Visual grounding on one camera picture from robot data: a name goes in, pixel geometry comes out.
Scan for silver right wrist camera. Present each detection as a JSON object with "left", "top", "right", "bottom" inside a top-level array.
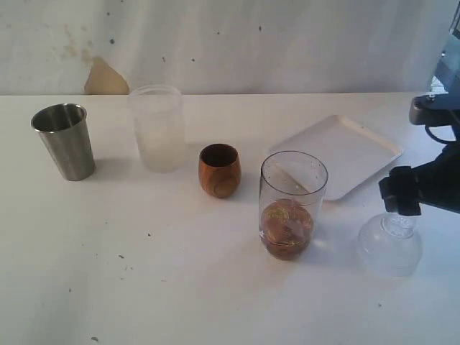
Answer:
[{"left": 409, "top": 93, "right": 459, "bottom": 127}]

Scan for translucent plastic container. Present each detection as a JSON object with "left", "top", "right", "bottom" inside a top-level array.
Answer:
[{"left": 128, "top": 85, "right": 186, "bottom": 173}]

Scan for gold foil coin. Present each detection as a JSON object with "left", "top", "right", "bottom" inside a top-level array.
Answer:
[{"left": 262, "top": 202, "right": 290, "bottom": 224}]

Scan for clear plastic shaker lid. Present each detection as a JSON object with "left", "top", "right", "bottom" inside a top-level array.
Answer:
[{"left": 357, "top": 213, "right": 423, "bottom": 277}]

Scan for white square tray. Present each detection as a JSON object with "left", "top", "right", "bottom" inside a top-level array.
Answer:
[{"left": 268, "top": 115, "right": 403, "bottom": 201}]

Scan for brown wooden cup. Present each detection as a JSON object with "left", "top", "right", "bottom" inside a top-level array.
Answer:
[{"left": 198, "top": 143, "right": 242, "bottom": 198}]

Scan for reddish-brown apple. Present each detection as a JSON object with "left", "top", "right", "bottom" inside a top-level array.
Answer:
[{"left": 259, "top": 198, "right": 314, "bottom": 260}]

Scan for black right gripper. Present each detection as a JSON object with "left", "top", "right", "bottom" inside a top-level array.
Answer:
[{"left": 379, "top": 143, "right": 460, "bottom": 216}]

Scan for stainless steel cup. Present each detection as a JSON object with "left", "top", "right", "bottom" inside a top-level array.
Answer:
[{"left": 31, "top": 103, "right": 96, "bottom": 181}]

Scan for clear plastic shaker cup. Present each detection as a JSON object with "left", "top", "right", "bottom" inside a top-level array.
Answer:
[{"left": 259, "top": 150, "right": 328, "bottom": 260}]

